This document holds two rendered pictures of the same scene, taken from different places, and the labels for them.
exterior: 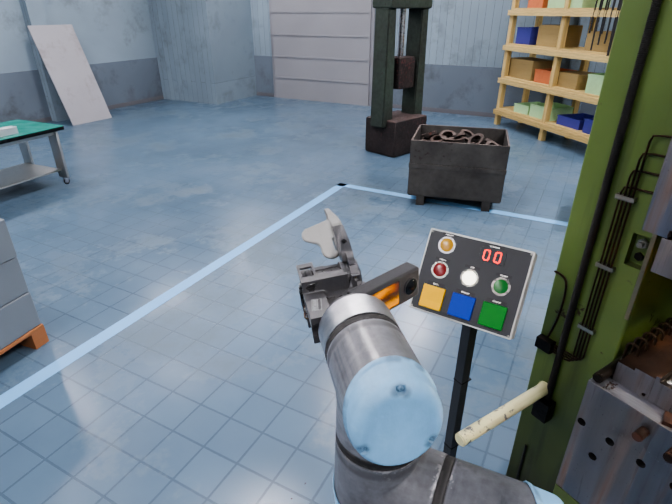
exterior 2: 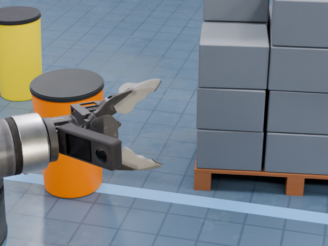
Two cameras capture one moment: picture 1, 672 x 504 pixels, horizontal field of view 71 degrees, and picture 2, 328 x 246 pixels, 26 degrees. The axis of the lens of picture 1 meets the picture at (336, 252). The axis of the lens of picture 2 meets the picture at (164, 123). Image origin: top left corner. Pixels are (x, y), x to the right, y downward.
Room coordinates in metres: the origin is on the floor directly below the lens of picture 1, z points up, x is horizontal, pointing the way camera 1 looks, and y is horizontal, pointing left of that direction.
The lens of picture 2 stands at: (0.42, -1.03, 2.03)
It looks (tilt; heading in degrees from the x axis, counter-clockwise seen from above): 26 degrees down; 77
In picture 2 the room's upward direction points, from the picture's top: straight up
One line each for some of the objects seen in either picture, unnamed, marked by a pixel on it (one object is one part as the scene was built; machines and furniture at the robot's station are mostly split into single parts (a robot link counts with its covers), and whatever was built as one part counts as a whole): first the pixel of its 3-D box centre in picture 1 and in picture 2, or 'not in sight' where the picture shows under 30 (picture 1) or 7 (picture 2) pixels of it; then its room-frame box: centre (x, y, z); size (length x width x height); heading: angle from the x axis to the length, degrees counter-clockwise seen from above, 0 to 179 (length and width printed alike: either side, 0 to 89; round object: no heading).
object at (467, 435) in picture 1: (504, 412); not in sight; (1.19, -0.58, 0.62); 0.44 x 0.05 x 0.05; 123
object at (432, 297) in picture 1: (432, 297); not in sight; (1.32, -0.32, 1.01); 0.07 x 0.05 x 0.07; 58
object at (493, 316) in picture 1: (492, 315); not in sight; (1.21, -0.49, 1.01); 0.07 x 0.05 x 0.07; 58
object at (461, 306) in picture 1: (461, 306); not in sight; (1.27, -0.41, 1.01); 0.07 x 0.05 x 0.07; 58
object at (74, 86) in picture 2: not in sight; (70, 134); (0.72, 2.40, 0.30); 0.40 x 0.38 x 0.61; 61
